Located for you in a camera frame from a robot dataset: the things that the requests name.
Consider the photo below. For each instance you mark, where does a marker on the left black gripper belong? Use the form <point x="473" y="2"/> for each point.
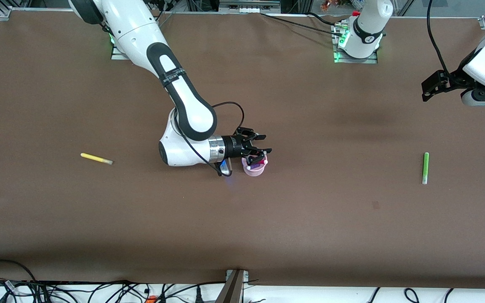
<point x="451" y="80"/>

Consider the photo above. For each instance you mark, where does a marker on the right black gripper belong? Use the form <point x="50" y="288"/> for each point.
<point x="231" y="145"/>

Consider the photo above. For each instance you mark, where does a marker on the pink highlighter pen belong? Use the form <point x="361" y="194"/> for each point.
<point x="263" y="159"/>

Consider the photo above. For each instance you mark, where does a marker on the purple marker pen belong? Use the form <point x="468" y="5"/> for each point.
<point x="256" y="166"/>

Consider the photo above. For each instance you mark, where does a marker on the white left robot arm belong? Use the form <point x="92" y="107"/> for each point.
<point x="366" y="25"/>

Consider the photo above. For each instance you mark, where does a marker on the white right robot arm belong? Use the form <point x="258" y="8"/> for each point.
<point x="133" y="29"/>

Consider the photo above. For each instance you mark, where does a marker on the pink pen holder cup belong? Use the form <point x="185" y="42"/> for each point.
<point x="254" y="172"/>

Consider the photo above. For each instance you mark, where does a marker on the green highlighter pen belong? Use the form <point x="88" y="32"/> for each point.
<point x="425" y="166"/>

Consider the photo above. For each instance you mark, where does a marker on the grey background equipment box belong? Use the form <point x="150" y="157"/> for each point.
<point x="249" y="5"/>

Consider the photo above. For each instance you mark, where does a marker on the yellow highlighter pen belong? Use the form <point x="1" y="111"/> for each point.
<point x="95" y="158"/>

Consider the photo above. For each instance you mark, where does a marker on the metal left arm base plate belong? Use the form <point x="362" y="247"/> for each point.
<point x="369" y="60"/>

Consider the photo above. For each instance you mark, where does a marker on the grey metal camera post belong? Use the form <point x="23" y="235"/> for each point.
<point x="232" y="288"/>

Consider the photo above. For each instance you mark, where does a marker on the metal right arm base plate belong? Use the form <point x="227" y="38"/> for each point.
<point x="118" y="54"/>

